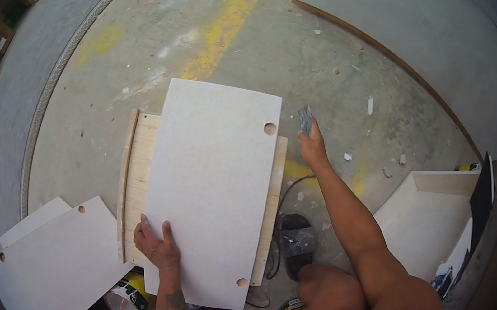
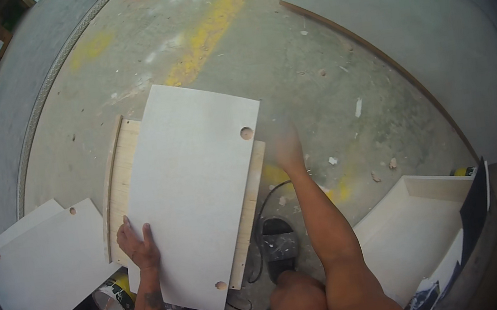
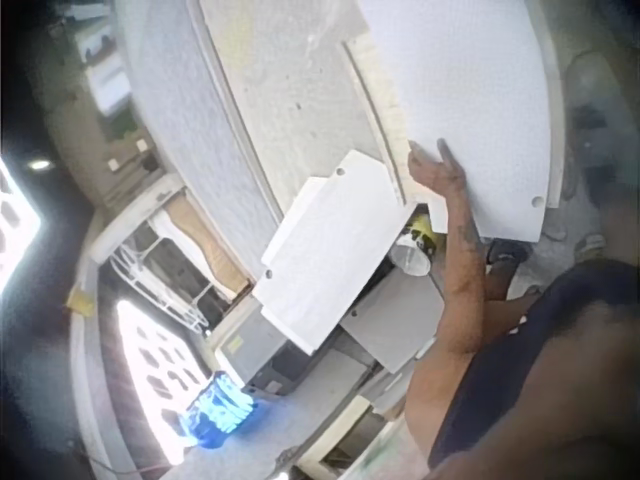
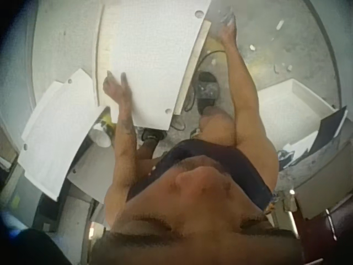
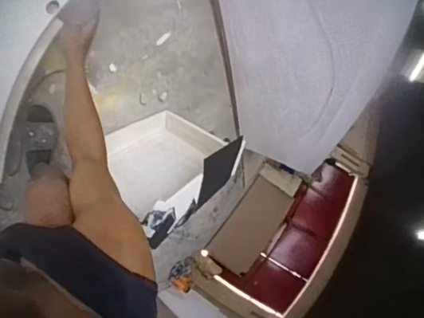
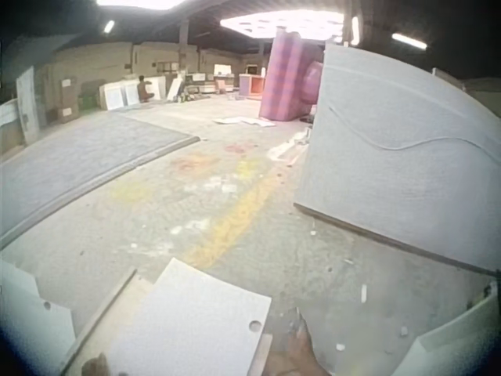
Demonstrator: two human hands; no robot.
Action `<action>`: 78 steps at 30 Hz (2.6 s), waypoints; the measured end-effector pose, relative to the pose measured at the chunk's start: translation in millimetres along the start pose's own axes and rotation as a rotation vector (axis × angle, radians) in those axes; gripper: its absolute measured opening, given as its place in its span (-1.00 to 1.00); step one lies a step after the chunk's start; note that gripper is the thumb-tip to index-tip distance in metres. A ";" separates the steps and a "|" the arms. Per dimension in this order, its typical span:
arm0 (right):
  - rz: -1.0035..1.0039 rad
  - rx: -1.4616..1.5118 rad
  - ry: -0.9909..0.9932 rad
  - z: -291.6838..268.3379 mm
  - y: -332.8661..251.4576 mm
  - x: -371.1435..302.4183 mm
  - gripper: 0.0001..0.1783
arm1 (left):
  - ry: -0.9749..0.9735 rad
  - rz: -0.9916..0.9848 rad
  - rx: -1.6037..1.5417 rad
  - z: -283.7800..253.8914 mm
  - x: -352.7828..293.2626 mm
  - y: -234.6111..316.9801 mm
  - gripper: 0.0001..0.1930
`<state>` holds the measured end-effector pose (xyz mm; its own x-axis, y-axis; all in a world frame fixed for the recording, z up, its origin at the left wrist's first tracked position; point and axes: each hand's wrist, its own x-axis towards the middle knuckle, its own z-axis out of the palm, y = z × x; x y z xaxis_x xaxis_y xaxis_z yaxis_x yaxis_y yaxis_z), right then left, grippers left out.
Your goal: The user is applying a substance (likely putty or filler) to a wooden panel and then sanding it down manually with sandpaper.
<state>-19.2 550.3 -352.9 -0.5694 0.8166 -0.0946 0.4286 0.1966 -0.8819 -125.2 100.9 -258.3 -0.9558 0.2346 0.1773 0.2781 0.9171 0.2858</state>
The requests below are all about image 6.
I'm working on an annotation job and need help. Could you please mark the grey leaning door panel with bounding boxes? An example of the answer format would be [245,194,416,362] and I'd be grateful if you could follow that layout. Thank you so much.
[16,66,41,146]

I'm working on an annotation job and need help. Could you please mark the row of white leaning boards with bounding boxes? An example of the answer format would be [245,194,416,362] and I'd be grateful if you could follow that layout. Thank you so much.
[99,75,168,111]

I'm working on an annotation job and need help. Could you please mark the person's right hand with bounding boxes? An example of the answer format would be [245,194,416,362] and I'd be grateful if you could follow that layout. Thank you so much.
[269,306,326,376]

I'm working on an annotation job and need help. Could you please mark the white curved panel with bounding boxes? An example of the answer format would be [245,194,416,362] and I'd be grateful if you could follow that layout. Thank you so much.
[402,279,501,376]

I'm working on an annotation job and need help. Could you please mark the white panel with round hole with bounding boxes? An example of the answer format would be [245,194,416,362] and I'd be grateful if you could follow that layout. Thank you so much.
[102,257,273,376]

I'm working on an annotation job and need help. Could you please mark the stack of cardboard boxes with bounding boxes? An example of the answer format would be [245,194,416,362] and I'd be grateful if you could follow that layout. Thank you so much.
[57,77,80,123]

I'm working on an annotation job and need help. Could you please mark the thin white cable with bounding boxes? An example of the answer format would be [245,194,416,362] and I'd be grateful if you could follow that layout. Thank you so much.
[327,104,499,158]

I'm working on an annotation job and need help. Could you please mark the large grey floor mat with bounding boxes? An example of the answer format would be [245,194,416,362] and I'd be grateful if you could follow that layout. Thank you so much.
[0,110,201,248]

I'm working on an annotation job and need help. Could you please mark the heap of white offcut strips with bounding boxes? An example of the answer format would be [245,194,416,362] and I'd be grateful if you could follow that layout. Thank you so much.
[268,128,312,162]

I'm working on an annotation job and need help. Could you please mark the person's left hand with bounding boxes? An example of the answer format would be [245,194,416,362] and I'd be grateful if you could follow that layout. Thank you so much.
[81,353,111,376]

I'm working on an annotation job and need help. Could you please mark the tan wooden frame board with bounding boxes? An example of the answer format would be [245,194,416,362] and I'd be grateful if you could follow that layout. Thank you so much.
[58,267,273,376]

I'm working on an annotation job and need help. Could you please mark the white panel with small hole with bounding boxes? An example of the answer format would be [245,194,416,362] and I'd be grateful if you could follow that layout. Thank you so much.
[0,257,77,356]

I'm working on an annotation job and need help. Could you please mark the green crate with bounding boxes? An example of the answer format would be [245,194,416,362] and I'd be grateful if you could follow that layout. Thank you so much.
[77,93,97,114]

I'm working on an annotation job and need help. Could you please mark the large white leaning board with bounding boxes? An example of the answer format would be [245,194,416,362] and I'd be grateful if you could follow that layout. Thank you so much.
[293,40,501,276]

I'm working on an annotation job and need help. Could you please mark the white sheets on floor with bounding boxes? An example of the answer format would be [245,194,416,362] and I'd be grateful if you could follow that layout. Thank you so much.
[212,115,277,128]

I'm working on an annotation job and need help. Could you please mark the pink plaid mattress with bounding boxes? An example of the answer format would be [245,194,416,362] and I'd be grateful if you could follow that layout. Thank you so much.
[258,26,326,121]

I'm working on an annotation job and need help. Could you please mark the white slanted boards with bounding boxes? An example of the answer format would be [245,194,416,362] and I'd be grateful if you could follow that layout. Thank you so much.
[165,74,186,101]

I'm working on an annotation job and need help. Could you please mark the orange and purple cabinet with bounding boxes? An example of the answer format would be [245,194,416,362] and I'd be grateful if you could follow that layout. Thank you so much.
[238,73,268,97]

